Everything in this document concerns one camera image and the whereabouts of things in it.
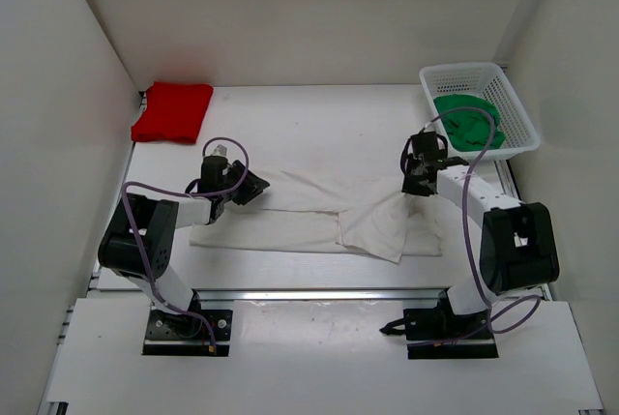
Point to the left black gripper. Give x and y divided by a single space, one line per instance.
251 186

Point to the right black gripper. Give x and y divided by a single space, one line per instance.
409 187

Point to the white t shirt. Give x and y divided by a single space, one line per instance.
317 212

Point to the red t shirt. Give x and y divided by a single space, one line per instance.
174 113

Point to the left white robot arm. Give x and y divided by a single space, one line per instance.
137 244

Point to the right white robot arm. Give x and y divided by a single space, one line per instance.
510 244

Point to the green t shirt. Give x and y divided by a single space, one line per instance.
464 118

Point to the white plastic basket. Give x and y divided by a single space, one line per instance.
487 81

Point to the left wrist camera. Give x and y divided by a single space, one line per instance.
219 151

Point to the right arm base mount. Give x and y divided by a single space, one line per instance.
439 334

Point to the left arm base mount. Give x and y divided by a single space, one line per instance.
168 334

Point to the aluminium table rail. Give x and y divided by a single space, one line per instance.
262 295

